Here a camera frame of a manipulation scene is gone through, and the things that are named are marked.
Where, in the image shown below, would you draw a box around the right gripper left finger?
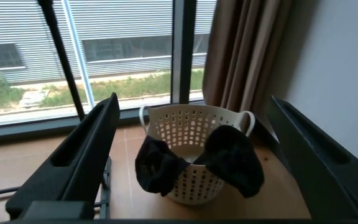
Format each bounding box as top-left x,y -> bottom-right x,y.
5,92 -> 121,220

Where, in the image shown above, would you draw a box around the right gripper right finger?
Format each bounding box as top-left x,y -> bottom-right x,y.
264,95 -> 358,220

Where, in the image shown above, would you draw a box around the black shorts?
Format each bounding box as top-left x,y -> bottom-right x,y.
193,124 -> 265,199

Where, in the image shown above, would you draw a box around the white laundry basket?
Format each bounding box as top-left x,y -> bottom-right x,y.
139,104 -> 256,206

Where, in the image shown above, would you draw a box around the black clothes rack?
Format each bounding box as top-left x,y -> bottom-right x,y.
0,0 -> 112,220

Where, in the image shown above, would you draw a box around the black garment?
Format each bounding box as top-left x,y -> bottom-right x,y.
134,135 -> 191,197

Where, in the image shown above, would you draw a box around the brown curtain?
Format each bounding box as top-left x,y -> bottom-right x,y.
202,0 -> 293,118

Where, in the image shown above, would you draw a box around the window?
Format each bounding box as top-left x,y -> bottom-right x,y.
0,0 -> 218,147

